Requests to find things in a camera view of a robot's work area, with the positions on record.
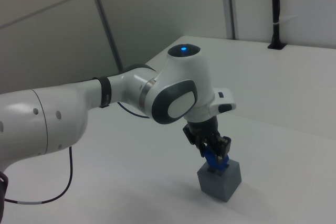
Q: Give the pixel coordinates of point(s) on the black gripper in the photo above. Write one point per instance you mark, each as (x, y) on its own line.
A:
(204, 129)

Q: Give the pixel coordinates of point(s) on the blue block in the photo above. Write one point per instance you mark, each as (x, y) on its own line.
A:
(211, 159)

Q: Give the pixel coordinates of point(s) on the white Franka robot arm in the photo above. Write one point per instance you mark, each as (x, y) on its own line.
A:
(183, 77)

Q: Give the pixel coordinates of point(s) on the grey hollow cuboid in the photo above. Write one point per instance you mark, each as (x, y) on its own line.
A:
(223, 184)

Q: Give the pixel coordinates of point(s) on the black pole with base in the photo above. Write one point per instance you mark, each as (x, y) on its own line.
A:
(275, 11)

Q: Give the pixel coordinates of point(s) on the upright grey partition post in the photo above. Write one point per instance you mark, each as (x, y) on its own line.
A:
(231, 6)

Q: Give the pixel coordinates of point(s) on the slanted grey partition post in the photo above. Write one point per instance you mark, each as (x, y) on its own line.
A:
(105, 22)

